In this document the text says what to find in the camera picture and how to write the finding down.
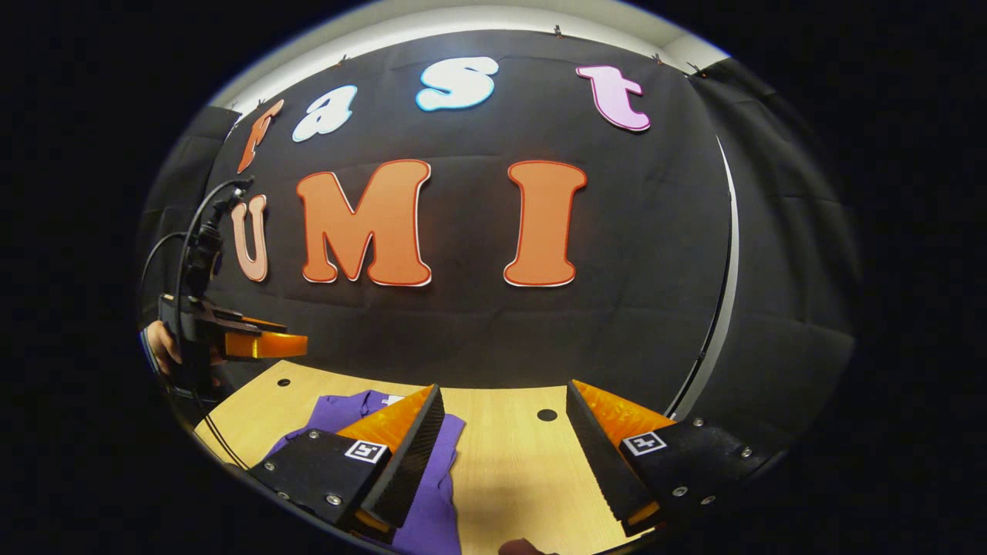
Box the purple collared shirt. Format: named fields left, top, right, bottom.
left=266, top=389, right=467, bottom=555

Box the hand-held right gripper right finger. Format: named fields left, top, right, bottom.
left=565, top=379, right=772, bottom=538

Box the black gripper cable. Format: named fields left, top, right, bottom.
left=141, top=231, right=190, bottom=309
left=173, top=177, right=255, bottom=471

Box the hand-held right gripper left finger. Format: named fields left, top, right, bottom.
left=247, top=384, right=446, bottom=537

